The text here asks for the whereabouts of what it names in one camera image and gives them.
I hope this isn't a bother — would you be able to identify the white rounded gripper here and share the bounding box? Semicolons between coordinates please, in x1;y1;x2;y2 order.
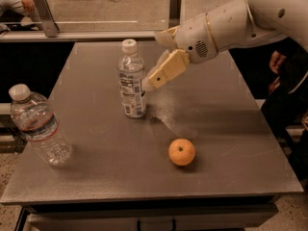
141;13;218;91

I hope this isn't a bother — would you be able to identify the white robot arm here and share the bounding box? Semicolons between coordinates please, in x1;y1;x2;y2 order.
142;0;308;91

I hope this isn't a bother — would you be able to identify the clear bottle with blue label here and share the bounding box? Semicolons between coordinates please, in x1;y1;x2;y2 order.
117;38;146;118

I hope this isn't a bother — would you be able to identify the clear bottle with red-blue label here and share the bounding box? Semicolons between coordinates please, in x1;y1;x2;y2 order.
9;84;73;167

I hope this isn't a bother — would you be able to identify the orange fruit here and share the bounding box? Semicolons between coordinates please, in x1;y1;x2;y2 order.
168;139;195;167

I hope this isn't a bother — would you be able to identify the person in black clothing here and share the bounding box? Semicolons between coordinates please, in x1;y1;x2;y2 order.
262;38;308;181

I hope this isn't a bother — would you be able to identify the seated person in background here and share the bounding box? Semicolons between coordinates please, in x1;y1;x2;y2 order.
0;0;37;21

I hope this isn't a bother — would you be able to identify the right grey metal bracket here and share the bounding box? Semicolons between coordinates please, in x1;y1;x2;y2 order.
168;0;182;27

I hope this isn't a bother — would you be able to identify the grey metal bracket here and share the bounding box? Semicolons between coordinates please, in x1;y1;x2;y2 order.
168;0;182;27
34;0;59;38

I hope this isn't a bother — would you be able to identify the left grey metal bracket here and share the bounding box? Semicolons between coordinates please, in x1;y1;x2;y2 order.
34;0;59;38

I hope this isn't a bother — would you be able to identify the grey metal rail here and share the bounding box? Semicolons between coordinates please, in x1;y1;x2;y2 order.
0;31;155;43

